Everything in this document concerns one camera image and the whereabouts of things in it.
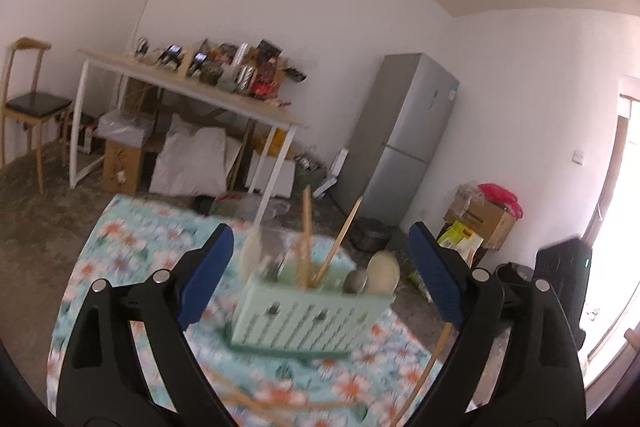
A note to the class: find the metal trash can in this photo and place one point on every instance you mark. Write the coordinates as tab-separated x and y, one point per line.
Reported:
372	234

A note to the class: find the pink plastic bag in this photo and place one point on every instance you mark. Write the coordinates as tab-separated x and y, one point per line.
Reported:
500	197

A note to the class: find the small cardboard box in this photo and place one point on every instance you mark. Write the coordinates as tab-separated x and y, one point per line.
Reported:
122	167

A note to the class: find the white box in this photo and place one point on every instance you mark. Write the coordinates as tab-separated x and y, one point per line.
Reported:
280	177

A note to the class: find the black tray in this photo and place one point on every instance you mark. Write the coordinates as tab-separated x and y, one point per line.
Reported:
295	75

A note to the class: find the bamboo chopstick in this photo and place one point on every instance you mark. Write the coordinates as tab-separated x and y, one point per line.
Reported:
306	232
337	242
425	372

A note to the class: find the white wall switch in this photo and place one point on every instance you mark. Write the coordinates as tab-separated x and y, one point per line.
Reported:
579	157

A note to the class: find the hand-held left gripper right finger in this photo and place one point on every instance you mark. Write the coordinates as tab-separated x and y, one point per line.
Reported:
440	277

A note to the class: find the wooden chair with black seat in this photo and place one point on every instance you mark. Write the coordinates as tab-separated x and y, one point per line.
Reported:
35	102

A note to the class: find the white foam panel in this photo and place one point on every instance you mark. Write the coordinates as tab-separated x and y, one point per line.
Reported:
332	172

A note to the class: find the white table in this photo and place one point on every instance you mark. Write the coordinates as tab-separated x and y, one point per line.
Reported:
200	89

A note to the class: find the green plastic utensil holder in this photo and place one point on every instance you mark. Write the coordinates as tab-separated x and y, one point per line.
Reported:
310	322

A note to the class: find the black charger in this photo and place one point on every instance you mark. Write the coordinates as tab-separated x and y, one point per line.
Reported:
143	48

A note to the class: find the red drink bottles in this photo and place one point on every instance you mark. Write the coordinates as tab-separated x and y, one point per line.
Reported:
265	79

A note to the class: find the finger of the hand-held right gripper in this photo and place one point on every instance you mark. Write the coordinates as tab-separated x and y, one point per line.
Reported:
512	274

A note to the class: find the large cardboard box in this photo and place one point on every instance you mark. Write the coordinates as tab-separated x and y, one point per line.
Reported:
480	222

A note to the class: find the yellow plastic bag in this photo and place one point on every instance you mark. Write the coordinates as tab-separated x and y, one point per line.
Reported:
277	144

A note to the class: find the silver cylinder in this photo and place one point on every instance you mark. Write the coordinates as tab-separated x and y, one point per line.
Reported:
244	67

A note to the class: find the dark snack bag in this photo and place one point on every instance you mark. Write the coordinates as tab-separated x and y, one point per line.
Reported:
270	51

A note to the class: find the plastic-wrapped box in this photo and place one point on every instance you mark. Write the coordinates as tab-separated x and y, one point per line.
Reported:
125	124

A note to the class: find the blue floral blanket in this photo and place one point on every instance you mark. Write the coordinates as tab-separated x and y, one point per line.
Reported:
140	237

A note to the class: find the clear plastic bag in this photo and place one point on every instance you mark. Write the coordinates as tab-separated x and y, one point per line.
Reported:
470	193

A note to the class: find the black device with screen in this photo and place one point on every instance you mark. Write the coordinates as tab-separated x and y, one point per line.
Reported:
200	63
171	56

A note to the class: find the silver refrigerator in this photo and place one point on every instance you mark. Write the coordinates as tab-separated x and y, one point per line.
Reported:
400	132

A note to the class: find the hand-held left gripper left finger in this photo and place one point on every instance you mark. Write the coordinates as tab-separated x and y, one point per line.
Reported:
207	274

